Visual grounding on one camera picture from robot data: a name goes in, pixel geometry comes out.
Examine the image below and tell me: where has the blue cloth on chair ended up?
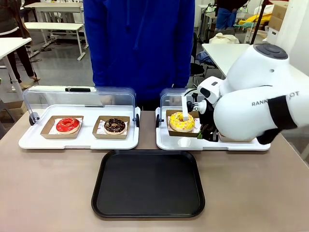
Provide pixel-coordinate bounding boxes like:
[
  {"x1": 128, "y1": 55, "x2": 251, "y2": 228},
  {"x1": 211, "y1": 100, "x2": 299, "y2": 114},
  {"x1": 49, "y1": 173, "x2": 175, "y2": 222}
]
[{"x1": 196, "y1": 52, "x2": 213, "y2": 66}]

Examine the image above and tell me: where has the yellow sprinkled donut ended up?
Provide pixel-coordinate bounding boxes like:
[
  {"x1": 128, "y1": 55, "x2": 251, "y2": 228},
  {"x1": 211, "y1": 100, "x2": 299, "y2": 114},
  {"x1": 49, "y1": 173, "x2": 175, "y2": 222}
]
[{"x1": 169, "y1": 111, "x2": 196, "y2": 133}]

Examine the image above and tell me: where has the flat cardboard box on floor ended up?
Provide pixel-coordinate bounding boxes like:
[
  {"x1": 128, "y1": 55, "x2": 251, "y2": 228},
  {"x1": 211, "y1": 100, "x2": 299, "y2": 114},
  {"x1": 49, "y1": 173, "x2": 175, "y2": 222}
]
[{"x1": 4, "y1": 100, "x2": 26, "y2": 115}]

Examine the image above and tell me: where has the chocolate glazed donut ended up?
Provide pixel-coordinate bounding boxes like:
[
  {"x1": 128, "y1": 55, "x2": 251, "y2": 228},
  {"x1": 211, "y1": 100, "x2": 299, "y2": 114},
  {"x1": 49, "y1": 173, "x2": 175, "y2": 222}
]
[{"x1": 103, "y1": 118, "x2": 127, "y2": 136}]

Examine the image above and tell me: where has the white display case base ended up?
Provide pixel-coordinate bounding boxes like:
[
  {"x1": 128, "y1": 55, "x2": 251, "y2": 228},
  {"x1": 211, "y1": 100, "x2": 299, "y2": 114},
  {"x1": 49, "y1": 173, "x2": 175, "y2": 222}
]
[
  {"x1": 155, "y1": 106, "x2": 271, "y2": 152},
  {"x1": 18, "y1": 104, "x2": 141, "y2": 150}
]

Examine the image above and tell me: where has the large white table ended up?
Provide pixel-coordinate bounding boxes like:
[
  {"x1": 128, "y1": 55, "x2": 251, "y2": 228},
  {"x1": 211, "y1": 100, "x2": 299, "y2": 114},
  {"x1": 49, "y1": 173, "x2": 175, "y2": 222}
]
[{"x1": 201, "y1": 43, "x2": 309, "y2": 105}]

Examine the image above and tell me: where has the white desk with shelves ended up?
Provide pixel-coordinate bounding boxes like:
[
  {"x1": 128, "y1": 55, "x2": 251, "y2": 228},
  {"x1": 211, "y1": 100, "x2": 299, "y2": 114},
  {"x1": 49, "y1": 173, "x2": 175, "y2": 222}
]
[{"x1": 24, "y1": 2, "x2": 82, "y2": 24}]

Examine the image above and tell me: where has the white desk with frame legs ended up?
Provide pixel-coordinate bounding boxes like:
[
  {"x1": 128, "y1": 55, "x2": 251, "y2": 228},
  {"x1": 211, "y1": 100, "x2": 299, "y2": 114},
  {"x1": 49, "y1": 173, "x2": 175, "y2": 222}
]
[{"x1": 24, "y1": 22, "x2": 84, "y2": 61}]

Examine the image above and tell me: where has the red glazed donut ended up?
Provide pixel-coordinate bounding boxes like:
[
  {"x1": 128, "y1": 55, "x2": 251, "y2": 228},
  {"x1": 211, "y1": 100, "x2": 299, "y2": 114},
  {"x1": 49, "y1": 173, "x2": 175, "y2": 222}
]
[{"x1": 56, "y1": 117, "x2": 81, "y2": 135}]

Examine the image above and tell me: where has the clear hinged display lid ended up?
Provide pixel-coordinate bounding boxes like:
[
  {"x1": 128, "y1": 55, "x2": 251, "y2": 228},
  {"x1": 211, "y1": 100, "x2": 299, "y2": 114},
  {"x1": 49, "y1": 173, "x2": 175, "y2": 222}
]
[
  {"x1": 23, "y1": 85, "x2": 140, "y2": 128},
  {"x1": 156, "y1": 87, "x2": 203, "y2": 128}
]

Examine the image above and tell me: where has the white printed paper liner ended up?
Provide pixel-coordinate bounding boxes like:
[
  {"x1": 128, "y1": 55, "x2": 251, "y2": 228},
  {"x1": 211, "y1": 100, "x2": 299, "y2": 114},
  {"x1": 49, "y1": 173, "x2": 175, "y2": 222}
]
[
  {"x1": 97, "y1": 118, "x2": 129, "y2": 135},
  {"x1": 168, "y1": 115, "x2": 201, "y2": 133},
  {"x1": 49, "y1": 117, "x2": 84, "y2": 135}
]

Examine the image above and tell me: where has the black slanted pole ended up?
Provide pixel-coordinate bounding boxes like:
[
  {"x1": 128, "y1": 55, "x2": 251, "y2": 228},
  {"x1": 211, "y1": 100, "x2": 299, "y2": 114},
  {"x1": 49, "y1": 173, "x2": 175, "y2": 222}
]
[{"x1": 249, "y1": 0, "x2": 269, "y2": 46}]

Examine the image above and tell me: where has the yellow cloth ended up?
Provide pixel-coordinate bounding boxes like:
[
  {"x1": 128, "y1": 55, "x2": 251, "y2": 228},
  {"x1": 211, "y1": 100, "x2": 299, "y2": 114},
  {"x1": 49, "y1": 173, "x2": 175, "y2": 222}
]
[{"x1": 242, "y1": 13, "x2": 274, "y2": 28}]

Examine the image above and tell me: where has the white storage box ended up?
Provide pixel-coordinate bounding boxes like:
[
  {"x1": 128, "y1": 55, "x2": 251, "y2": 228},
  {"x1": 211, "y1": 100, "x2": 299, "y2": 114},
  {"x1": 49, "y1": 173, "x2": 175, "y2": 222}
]
[{"x1": 266, "y1": 27, "x2": 281, "y2": 45}]

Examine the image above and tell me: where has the black serving tray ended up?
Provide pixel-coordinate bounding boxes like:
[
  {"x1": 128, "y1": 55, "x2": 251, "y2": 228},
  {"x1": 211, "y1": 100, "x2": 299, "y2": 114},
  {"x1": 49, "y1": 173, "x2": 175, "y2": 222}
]
[{"x1": 91, "y1": 149, "x2": 206, "y2": 220}]

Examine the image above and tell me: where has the bystander in dark clothes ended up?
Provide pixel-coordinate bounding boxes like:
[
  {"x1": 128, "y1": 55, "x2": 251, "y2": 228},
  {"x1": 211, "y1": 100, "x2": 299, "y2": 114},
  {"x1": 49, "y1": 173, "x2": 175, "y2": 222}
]
[{"x1": 0, "y1": 0, "x2": 41, "y2": 89}]

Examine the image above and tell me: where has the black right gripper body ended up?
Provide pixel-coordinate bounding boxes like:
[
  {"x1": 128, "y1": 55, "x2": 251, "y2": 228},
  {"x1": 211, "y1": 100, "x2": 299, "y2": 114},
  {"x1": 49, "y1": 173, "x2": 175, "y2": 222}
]
[{"x1": 199, "y1": 103, "x2": 217, "y2": 133}]

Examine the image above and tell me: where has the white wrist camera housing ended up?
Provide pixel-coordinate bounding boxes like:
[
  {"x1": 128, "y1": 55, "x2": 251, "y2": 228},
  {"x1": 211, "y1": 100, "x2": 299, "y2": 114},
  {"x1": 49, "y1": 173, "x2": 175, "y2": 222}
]
[{"x1": 197, "y1": 76, "x2": 224, "y2": 105}]

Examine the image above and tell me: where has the black office chair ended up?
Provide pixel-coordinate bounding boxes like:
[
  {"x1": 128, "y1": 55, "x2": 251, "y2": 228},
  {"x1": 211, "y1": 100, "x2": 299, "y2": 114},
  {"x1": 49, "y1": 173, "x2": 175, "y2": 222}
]
[{"x1": 189, "y1": 32, "x2": 211, "y2": 89}]

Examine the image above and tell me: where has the beige tote bag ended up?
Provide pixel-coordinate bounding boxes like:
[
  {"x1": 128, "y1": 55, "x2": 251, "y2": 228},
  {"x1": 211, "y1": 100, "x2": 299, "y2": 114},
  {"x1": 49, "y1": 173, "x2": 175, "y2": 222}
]
[{"x1": 209, "y1": 32, "x2": 240, "y2": 45}]

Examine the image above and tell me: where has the person in blue hoodie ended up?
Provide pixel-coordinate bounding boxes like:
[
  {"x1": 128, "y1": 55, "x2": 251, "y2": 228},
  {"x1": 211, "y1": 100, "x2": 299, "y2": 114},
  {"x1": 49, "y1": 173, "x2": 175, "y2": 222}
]
[{"x1": 83, "y1": 0, "x2": 196, "y2": 101}]

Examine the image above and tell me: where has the bystander in blue apron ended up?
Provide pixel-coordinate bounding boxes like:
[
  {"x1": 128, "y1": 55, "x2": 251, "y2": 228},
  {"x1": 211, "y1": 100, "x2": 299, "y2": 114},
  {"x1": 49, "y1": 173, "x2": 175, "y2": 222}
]
[{"x1": 214, "y1": 0, "x2": 239, "y2": 31}]

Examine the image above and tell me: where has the white bar on mount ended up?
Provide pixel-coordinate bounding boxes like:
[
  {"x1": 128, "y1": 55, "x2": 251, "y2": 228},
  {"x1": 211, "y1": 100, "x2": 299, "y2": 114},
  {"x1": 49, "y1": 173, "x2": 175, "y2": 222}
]
[{"x1": 181, "y1": 93, "x2": 208, "y2": 122}]

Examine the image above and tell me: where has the white desk with round leg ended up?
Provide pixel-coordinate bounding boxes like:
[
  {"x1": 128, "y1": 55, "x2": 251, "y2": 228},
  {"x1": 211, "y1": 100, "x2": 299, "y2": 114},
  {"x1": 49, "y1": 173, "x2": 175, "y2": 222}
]
[{"x1": 0, "y1": 37, "x2": 33, "y2": 92}]

